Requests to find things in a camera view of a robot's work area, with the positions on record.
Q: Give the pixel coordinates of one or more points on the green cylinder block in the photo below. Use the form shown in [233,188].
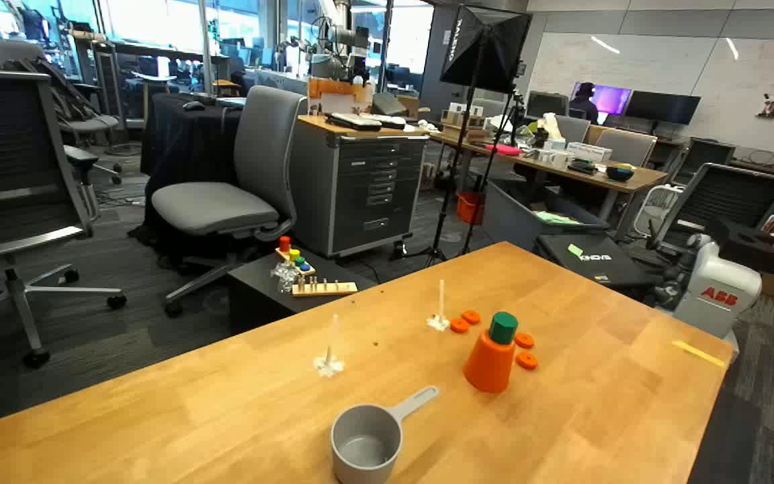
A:
[503,326]

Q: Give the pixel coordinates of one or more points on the orange plastic cup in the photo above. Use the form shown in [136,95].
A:
[489,365]

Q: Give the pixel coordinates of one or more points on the grey measuring cup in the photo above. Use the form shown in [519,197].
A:
[363,447]

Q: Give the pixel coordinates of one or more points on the grey drawer cabinet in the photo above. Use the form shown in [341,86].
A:
[362,188]

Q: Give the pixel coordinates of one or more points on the wooden bar toy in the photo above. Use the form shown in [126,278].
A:
[323,287]

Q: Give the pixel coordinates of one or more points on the white peg on base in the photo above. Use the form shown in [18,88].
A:
[442,309]
[329,361]

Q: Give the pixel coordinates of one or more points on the orange bucket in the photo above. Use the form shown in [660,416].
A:
[468,208]

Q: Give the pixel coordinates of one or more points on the colourful wooden stacking toy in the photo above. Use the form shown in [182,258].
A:
[296,258]

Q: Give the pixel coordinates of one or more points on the black light stand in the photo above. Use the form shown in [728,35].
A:
[458,169]

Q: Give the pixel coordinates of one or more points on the clear plastic bag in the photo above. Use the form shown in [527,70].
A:
[284,278]

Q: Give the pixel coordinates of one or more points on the black laptop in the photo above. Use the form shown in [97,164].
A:
[355,119]

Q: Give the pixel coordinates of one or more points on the black low side table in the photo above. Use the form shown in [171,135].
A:
[257,286]

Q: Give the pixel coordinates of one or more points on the grey storage bin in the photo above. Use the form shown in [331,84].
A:
[531,216]

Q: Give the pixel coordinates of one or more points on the orange box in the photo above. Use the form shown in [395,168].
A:
[336,91]

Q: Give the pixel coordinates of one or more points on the grey padded office chair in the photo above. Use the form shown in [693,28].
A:
[227,204]

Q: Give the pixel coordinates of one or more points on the black flat case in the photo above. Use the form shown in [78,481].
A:
[594,258]

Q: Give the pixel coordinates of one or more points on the cluttered wooden desk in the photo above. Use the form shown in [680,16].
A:
[585,169]

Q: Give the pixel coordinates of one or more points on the black softbox light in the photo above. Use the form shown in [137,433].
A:
[489,53]

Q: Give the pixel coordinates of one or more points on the black cloth covered table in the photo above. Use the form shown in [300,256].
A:
[187,135]

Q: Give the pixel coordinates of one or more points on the monitor with purple screen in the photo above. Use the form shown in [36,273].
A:
[602,96]

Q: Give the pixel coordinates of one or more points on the black wide monitor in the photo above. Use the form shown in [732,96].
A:
[665,109]

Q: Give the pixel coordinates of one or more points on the yellow tape strip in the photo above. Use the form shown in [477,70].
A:
[699,353]

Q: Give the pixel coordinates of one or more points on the white ABB robot housing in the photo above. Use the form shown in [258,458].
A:
[716,290]

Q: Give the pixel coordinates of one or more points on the black high-back office chair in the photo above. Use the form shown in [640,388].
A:
[74,117]

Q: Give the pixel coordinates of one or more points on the black framed office chair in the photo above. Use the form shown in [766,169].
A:
[726,203]

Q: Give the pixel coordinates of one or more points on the black mesh office chair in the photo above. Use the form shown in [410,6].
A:
[1,152]

